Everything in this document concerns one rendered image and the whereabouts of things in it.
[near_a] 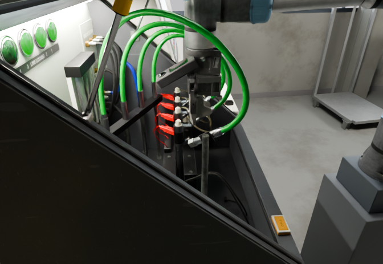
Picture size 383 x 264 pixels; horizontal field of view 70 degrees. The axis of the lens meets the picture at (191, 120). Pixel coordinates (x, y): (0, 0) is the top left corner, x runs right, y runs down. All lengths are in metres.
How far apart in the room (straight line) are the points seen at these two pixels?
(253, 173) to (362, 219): 0.39
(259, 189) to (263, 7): 0.48
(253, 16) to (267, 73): 3.09
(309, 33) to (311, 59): 0.33
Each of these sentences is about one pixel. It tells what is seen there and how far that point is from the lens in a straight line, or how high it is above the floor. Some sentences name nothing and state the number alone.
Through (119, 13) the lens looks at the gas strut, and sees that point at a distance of 0.35.
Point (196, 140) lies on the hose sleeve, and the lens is 0.66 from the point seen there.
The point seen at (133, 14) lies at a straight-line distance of 0.62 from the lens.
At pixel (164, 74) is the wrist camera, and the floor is 1.27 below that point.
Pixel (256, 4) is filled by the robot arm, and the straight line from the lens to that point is 0.64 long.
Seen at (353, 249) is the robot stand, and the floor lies 0.66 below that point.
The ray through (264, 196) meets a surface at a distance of 0.81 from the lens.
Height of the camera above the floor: 1.50
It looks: 29 degrees down
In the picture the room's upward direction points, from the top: straight up
